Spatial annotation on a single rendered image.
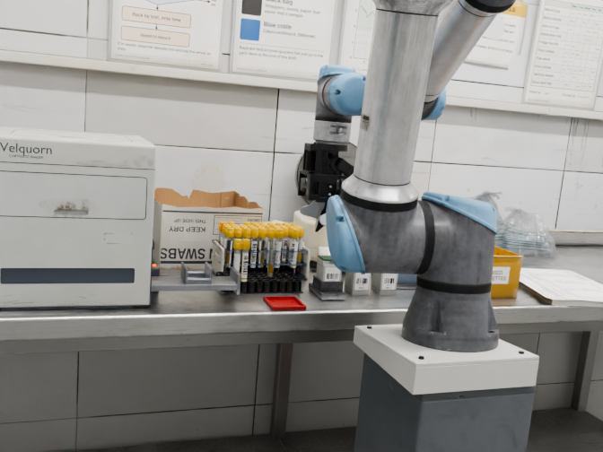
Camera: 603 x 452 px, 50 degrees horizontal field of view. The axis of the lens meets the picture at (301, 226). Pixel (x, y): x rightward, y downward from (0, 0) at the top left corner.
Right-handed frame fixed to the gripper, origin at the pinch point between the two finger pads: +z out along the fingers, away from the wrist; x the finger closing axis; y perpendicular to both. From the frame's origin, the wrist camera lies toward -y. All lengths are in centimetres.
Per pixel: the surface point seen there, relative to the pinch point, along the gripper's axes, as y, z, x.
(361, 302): -5.3, 11.9, 6.3
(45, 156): 56, -15, 8
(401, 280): -20.2, 10.2, -4.9
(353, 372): -35, 55, -57
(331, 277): 0.2, 7.6, 2.5
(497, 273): -38.6, 5.9, 5.1
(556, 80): -97, -43, -56
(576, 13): -100, -65, -55
